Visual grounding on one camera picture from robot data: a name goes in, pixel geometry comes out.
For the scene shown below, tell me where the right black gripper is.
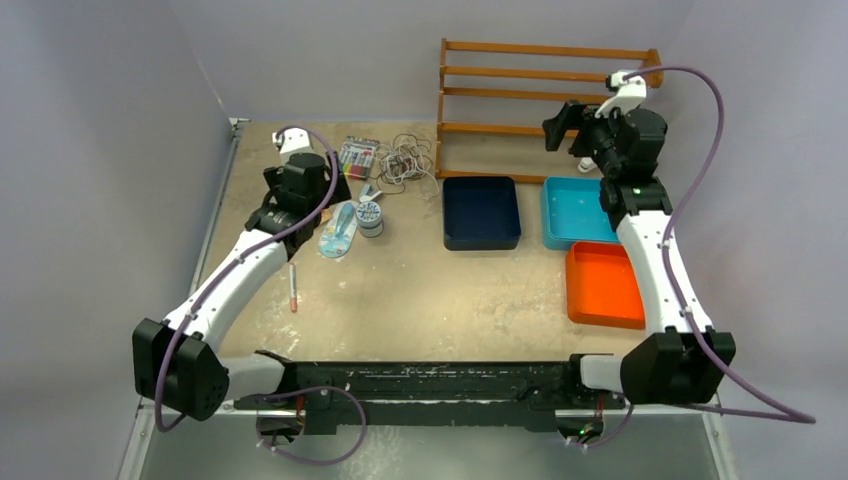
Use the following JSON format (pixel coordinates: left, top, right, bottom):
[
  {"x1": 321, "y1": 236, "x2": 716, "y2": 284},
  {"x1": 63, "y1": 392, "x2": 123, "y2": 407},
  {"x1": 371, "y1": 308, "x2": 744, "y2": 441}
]
[{"x1": 542, "y1": 101, "x2": 630, "y2": 177}]

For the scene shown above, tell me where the brown cable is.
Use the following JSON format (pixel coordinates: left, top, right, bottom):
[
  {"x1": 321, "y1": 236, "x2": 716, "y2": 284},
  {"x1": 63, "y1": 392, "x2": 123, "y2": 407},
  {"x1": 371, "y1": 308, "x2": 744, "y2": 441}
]
[{"x1": 374, "y1": 133, "x2": 435, "y2": 197}]

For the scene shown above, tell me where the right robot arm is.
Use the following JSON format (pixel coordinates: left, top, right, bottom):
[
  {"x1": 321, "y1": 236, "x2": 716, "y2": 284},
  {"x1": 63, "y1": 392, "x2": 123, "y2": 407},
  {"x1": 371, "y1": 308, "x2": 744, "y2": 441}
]
[{"x1": 542, "y1": 100, "x2": 736, "y2": 407}]

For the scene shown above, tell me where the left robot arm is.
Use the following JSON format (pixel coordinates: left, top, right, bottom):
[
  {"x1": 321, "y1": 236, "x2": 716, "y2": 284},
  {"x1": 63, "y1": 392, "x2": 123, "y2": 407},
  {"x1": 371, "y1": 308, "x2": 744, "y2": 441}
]
[{"x1": 132, "y1": 151, "x2": 351, "y2": 432}]

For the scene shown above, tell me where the marker pen pack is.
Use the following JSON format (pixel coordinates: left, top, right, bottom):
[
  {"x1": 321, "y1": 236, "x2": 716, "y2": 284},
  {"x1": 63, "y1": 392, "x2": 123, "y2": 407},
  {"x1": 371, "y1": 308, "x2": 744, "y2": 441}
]
[{"x1": 338, "y1": 136, "x2": 380, "y2": 180}]

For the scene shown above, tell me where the blue white stapler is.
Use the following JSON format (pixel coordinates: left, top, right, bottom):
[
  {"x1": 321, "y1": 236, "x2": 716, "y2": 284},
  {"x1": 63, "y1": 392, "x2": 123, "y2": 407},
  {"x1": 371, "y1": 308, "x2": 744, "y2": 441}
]
[{"x1": 358, "y1": 183, "x2": 383, "y2": 203}]

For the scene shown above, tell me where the cleaning gel jar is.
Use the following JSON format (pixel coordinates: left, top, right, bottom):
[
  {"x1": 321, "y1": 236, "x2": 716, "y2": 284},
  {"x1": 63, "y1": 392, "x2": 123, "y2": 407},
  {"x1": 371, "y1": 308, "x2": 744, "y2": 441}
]
[{"x1": 354, "y1": 201, "x2": 384, "y2": 238}]

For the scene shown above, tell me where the light blue tray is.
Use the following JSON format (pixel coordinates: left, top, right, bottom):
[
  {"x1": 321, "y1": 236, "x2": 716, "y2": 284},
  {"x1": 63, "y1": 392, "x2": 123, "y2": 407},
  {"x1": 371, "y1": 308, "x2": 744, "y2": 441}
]
[{"x1": 540, "y1": 177, "x2": 619, "y2": 251}]

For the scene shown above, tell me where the red pen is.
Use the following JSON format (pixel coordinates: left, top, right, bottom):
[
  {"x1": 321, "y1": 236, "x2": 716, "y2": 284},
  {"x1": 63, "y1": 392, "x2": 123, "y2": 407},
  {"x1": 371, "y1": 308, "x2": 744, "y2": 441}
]
[{"x1": 288, "y1": 263, "x2": 298, "y2": 313}]

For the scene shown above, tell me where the wooden rack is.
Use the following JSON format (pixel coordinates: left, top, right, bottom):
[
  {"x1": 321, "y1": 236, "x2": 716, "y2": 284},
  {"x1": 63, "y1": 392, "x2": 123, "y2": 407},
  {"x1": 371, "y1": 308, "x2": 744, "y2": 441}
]
[{"x1": 434, "y1": 38, "x2": 662, "y2": 179}]

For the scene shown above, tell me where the dark blue tray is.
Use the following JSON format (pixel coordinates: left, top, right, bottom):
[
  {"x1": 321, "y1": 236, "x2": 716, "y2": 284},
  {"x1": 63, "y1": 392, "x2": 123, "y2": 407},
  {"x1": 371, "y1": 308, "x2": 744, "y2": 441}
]
[{"x1": 442, "y1": 176, "x2": 522, "y2": 251}]

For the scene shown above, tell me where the orange tray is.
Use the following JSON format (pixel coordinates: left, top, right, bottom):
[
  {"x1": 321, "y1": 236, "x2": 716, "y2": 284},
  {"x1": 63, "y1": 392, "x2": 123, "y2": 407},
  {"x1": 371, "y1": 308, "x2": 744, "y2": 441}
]
[{"x1": 565, "y1": 241, "x2": 646, "y2": 330}]

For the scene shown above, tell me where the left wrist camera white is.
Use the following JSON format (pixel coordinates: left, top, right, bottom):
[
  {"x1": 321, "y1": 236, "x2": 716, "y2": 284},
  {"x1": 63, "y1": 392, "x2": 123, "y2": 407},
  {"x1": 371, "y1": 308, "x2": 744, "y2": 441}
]
[{"x1": 272, "y1": 127, "x2": 314, "y2": 165}]

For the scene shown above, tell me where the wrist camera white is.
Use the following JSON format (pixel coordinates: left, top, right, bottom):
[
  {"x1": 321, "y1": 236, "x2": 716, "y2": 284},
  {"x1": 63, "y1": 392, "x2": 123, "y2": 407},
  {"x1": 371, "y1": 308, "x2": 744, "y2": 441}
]
[
  {"x1": 594, "y1": 70, "x2": 648, "y2": 118},
  {"x1": 272, "y1": 127, "x2": 314, "y2": 165}
]

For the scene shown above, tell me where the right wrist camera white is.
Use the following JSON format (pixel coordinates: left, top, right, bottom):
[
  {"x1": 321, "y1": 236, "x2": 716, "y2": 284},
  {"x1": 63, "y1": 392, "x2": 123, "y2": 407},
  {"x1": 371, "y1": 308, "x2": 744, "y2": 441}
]
[{"x1": 594, "y1": 70, "x2": 648, "y2": 118}]

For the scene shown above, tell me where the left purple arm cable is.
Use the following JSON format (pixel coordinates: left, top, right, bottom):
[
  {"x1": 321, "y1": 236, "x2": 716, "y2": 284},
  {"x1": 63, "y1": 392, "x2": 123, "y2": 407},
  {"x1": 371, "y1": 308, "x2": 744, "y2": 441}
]
[{"x1": 153, "y1": 125, "x2": 340, "y2": 434}]

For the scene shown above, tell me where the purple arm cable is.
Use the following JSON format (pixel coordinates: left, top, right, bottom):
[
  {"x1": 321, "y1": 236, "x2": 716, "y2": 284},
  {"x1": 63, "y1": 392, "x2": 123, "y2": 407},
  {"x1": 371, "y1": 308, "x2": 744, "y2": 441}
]
[
  {"x1": 622, "y1": 64, "x2": 817, "y2": 425},
  {"x1": 153, "y1": 125, "x2": 340, "y2": 434}
]

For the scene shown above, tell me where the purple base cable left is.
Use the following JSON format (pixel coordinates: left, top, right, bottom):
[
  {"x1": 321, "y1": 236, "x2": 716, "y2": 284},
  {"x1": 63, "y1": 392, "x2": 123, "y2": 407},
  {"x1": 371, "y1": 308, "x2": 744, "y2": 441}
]
[{"x1": 255, "y1": 386, "x2": 368, "y2": 467}]

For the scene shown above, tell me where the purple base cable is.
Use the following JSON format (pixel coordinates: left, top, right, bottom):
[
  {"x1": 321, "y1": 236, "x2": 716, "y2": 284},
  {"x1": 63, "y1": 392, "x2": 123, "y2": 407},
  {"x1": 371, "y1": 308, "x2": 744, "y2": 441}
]
[
  {"x1": 255, "y1": 386, "x2": 368, "y2": 467},
  {"x1": 566, "y1": 404, "x2": 635, "y2": 452}
]

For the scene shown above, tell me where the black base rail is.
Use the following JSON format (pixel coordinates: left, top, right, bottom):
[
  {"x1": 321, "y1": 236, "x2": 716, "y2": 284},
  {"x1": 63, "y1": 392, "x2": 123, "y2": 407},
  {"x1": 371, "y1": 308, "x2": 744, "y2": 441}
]
[{"x1": 234, "y1": 359, "x2": 625, "y2": 435}]

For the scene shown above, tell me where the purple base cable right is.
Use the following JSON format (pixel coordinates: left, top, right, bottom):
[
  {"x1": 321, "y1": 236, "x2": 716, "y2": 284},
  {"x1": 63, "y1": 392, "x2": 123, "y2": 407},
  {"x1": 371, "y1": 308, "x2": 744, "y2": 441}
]
[{"x1": 566, "y1": 404, "x2": 635, "y2": 452}]

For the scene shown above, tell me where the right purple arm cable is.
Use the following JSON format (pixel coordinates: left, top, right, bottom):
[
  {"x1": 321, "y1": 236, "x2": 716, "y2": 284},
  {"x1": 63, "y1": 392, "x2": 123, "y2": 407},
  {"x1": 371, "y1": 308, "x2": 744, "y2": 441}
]
[{"x1": 622, "y1": 64, "x2": 817, "y2": 425}]

